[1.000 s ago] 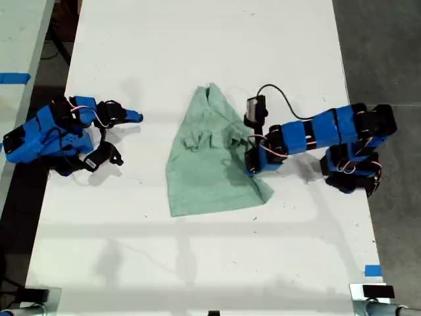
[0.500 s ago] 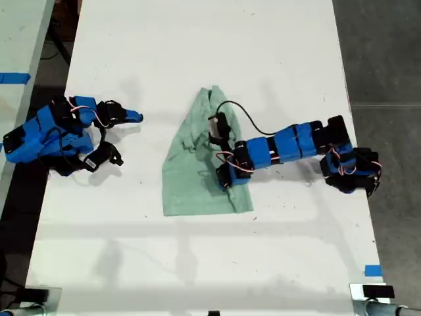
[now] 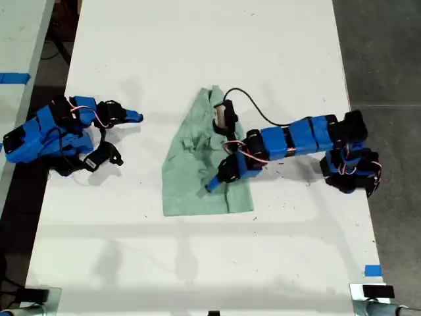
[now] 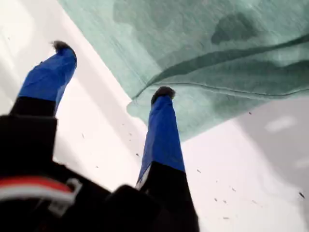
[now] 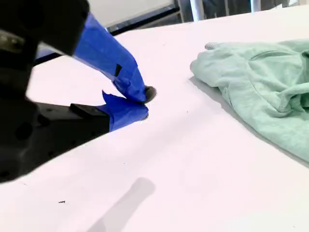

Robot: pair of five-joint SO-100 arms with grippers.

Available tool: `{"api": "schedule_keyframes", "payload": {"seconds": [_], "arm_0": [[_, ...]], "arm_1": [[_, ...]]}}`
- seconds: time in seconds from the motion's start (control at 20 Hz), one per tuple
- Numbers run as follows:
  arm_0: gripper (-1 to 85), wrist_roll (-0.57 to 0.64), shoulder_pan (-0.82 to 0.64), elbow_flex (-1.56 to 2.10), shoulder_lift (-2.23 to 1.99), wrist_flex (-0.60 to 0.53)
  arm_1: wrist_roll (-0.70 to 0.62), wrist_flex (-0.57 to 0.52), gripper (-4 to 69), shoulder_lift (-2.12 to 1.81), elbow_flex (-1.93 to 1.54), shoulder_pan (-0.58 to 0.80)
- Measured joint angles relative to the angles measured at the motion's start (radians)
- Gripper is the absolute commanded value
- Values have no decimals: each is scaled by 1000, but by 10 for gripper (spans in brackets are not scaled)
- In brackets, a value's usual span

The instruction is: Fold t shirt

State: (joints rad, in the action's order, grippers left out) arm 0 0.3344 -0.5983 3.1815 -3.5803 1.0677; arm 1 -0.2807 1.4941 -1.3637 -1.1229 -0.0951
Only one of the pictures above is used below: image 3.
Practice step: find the long blue tape strip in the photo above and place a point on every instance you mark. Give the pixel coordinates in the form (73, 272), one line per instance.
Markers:
(14, 78)

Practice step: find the small black clip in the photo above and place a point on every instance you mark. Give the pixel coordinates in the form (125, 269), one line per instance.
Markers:
(213, 313)

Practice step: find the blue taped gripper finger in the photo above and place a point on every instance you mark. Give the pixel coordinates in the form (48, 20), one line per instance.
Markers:
(133, 113)
(134, 120)
(215, 182)
(217, 187)

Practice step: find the pale green T-shirt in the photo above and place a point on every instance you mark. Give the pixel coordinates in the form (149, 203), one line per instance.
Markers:
(187, 184)

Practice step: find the pale side table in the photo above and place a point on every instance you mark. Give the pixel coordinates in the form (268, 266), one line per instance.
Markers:
(19, 49)

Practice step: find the short blue tape strip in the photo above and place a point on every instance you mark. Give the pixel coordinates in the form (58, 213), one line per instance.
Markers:
(373, 271)

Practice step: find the small black box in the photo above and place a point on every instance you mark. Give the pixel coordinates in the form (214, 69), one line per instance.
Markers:
(378, 291)
(34, 295)

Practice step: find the black camera stalk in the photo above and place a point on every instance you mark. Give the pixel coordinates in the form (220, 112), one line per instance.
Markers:
(227, 133)

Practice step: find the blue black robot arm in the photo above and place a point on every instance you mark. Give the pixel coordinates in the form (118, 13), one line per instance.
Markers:
(39, 138)
(302, 136)

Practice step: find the black camera box white label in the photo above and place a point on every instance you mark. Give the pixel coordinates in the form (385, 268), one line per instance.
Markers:
(98, 158)

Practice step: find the metal table clamp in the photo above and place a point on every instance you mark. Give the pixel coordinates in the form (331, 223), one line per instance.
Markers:
(54, 301)
(356, 299)

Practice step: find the grey black camera box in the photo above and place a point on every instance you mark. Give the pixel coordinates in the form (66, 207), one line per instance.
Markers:
(226, 115)

